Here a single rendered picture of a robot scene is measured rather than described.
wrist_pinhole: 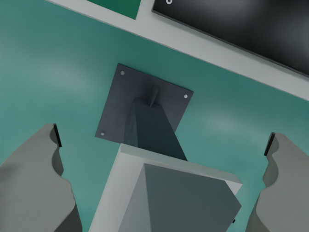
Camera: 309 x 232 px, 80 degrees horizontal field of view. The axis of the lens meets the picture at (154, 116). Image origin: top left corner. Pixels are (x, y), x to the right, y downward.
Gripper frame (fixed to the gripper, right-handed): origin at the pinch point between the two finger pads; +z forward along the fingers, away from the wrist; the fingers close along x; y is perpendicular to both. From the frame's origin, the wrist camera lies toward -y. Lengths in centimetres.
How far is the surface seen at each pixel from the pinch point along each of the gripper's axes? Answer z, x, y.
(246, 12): 23.7, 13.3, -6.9
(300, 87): 26.6, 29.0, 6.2
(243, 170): 97, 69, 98
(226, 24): 23.1, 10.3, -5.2
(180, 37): 24.0, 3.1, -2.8
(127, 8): 23.0, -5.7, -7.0
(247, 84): 104, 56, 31
